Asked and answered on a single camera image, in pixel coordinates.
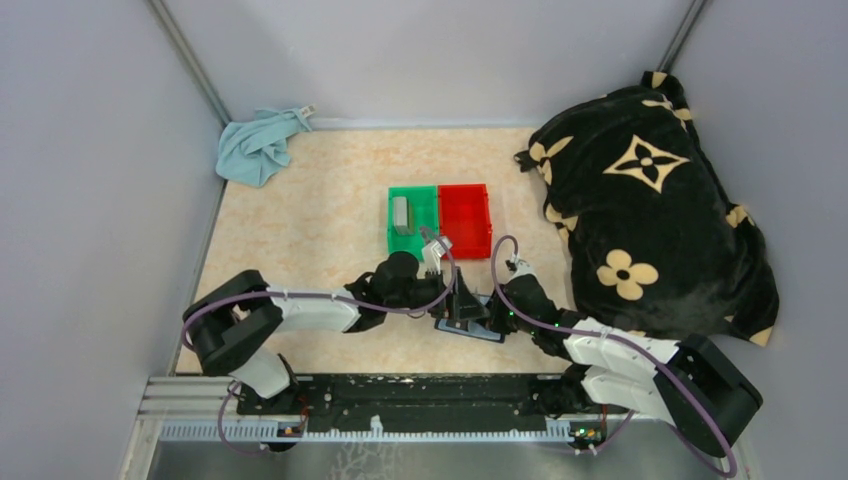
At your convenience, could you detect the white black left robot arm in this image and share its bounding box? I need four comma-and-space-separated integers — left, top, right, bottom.
181, 237, 489, 414

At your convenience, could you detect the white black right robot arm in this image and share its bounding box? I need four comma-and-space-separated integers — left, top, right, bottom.
489, 256, 763, 458

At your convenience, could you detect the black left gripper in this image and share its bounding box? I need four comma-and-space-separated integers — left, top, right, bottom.
386, 265, 490, 320

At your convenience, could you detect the red plastic bin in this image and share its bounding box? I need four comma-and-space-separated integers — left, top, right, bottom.
437, 183, 492, 260

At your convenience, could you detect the black floral pillow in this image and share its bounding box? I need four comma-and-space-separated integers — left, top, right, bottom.
515, 71, 780, 347

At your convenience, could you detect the grey block in bin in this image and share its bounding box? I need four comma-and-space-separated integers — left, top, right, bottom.
391, 196, 414, 236

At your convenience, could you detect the aluminium frame rail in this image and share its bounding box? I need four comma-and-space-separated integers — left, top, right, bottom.
138, 374, 627, 444

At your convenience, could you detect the navy blue card holder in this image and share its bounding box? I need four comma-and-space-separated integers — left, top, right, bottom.
434, 293, 506, 343

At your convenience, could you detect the light blue cloth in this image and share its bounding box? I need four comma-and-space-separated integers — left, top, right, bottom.
215, 104, 316, 188

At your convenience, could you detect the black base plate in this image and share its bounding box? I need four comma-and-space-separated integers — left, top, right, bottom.
236, 374, 605, 433

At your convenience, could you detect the green plastic bin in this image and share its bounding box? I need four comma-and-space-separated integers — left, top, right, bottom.
386, 185, 440, 262

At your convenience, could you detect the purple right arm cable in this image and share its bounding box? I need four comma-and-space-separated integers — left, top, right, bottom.
490, 235, 738, 478

